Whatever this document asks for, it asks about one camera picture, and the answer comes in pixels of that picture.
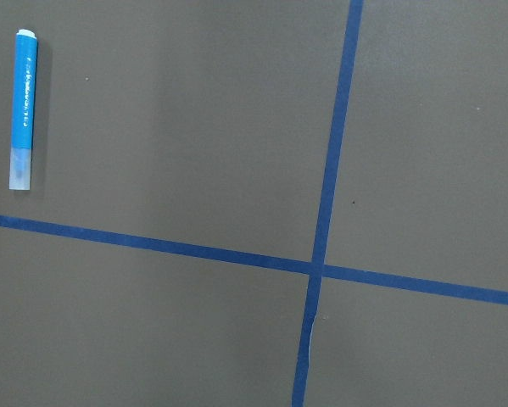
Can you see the blue highlighter pen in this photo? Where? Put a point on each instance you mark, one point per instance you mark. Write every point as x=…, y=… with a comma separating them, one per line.
x=23, y=108

